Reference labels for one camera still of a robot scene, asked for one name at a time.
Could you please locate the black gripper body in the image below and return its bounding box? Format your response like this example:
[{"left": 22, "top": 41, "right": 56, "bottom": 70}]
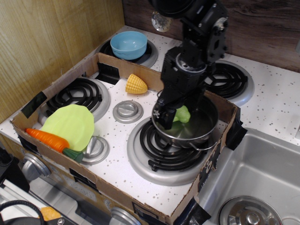
[{"left": 156, "top": 47, "right": 207, "bottom": 109}]

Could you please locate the orange object bottom left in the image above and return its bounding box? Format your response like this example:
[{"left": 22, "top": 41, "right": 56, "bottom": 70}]
[{"left": 40, "top": 207, "right": 61, "bottom": 221}]

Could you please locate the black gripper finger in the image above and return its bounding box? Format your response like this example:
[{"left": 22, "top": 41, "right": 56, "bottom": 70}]
[
  {"left": 153, "top": 105, "right": 176, "bottom": 130},
  {"left": 186, "top": 86, "right": 206, "bottom": 112}
]

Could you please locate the front left black burner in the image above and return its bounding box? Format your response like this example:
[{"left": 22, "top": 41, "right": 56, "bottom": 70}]
[{"left": 38, "top": 77, "right": 111, "bottom": 125}]

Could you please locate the steel lid in sink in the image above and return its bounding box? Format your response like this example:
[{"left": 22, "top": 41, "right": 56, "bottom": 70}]
[{"left": 217, "top": 195, "right": 283, "bottom": 225}]

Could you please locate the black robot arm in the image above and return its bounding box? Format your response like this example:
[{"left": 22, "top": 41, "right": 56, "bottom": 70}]
[{"left": 150, "top": 0, "right": 228, "bottom": 130}]

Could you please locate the centre silver stove knob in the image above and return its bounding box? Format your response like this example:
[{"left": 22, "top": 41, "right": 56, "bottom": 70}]
[{"left": 112, "top": 100, "right": 143, "bottom": 124}]

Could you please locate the green toy broccoli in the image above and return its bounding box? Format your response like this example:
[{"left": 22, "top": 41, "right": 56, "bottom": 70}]
[{"left": 173, "top": 105, "right": 191, "bottom": 123}]

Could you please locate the silver oven knob right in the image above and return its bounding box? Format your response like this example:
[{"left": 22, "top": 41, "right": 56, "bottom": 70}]
[{"left": 109, "top": 207, "right": 141, "bottom": 225}]

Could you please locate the back left black burner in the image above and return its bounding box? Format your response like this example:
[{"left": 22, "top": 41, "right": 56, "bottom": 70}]
[{"left": 96, "top": 39, "right": 158, "bottom": 68}]

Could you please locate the small steel pan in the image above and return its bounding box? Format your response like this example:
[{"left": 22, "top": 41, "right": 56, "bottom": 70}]
[{"left": 152, "top": 96, "right": 218, "bottom": 150}]

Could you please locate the orange toy carrot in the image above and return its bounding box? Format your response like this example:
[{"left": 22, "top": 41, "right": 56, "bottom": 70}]
[{"left": 25, "top": 128, "right": 83, "bottom": 163}]

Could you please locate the front silver stove knob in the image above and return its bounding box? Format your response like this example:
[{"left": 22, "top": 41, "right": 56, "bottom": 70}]
[{"left": 82, "top": 136, "right": 110, "bottom": 165}]

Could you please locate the black burner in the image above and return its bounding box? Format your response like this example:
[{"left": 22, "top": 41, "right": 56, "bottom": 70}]
[
  {"left": 96, "top": 39, "right": 158, "bottom": 68},
  {"left": 127, "top": 118, "right": 217, "bottom": 186},
  {"left": 205, "top": 60, "right": 255, "bottom": 107},
  {"left": 38, "top": 77, "right": 111, "bottom": 125}
]

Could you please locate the hanging slotted spoon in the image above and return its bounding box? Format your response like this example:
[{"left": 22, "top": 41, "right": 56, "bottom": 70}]
[{"left": 151, "top": 11, "right": 172, "bottom": 33}]

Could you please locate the silver oven knob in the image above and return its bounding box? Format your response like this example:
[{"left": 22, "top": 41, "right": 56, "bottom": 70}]
[
  {"left": 22, "top": 153, "right": 51, "bottom": 181},
  {"left": 109, "top": 207, "right": 141, "bottom": 225}
]

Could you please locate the front right black burner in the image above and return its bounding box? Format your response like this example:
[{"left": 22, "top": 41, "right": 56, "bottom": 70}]
[{"left": 127, "top": 118, "right": 217, "bottom": 186}]

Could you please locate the yellow toy corn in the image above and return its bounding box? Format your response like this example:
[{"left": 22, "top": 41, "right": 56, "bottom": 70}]
[{"left": 125, "top": 74, "right": 148, "bottom": 94}]

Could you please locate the silver stove knob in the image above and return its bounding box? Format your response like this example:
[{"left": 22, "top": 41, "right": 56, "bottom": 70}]
[
  {"left": 82, "top": 136, "right": 110, "bottom": 165},
  {"left": 112, "top": 100, "right": 143, "bottom": 124}
]

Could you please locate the silver oven knob left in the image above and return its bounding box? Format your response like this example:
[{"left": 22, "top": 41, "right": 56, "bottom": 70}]
[{"left": 22, "top": 153, "right": 51, "bottom": 181}]

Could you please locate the black cable bottom left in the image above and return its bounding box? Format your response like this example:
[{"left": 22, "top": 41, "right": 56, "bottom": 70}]
[{"left": 0, "top": 200, "right": 45, "bottom": 225}]

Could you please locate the cardboard fence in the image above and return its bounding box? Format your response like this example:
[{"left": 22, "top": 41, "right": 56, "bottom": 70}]
[{"left": 11, "top": 53, "right": 240, "bottom": 225}]

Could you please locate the blue plastic bowl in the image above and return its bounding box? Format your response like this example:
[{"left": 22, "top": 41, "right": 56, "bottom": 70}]
[{"left": 110, "top": 31, "right": 148, "bottom": 60}]

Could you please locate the back right black burner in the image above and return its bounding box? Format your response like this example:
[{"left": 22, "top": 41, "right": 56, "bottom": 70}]
[{"left": 205, "top": 60, "right": 255, "bottom": 107}]

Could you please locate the steel sink basin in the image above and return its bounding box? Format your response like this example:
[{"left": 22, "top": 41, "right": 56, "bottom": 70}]
[{"left": 198, "top": 129, "right": 300, "bottom": 225}]

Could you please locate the light green plastic plate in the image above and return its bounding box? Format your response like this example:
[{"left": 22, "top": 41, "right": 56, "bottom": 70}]
[{"left": 41, "top": 104, "right": 94, "bottom": 151}]

